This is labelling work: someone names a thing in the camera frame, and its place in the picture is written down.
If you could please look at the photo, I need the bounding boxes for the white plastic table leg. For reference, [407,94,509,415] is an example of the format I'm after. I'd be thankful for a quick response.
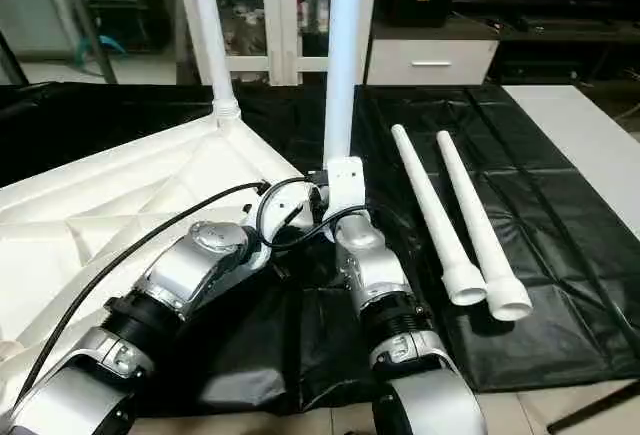
[434,129,533,322]
[323,0,380,169]
[391,123,488,306]
[187,0,242,129]

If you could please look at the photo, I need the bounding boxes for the white plastic table top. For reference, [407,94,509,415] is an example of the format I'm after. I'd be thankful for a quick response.
[0,99,329,396]

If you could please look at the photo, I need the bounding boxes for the white drawer cabinet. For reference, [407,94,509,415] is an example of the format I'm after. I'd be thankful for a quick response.
[364,37,501,86]

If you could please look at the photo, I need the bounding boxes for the white glass door cabinet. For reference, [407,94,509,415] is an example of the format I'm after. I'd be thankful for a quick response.
[174,0,381,87]

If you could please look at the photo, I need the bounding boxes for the black work mat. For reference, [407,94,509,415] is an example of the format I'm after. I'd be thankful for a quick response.
[0,79,640,416]

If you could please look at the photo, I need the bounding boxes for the black storage unit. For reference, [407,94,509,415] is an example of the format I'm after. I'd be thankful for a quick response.
[87,0,171,51]

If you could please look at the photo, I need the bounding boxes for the grey pole stand blue brackets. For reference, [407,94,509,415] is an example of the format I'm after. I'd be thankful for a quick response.
[64,0,126,84]

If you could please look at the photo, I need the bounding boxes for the white flat board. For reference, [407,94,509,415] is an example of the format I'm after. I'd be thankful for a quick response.
[502,84,640,236]

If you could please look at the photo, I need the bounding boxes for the black low desk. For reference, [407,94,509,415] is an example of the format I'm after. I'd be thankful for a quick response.
[449,0,640,86]

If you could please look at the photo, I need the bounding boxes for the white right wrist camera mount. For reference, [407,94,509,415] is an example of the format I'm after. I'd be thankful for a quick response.
[322,155,366,224]

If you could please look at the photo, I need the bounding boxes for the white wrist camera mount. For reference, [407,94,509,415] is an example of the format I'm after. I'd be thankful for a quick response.
[322,155,366,224]
[244,182,316,271]

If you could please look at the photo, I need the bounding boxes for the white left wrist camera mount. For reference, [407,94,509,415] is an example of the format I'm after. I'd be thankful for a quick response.
[244,182,316,271]

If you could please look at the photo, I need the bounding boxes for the black metal table frame leg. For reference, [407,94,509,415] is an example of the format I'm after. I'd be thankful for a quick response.
[547,379,640,435]

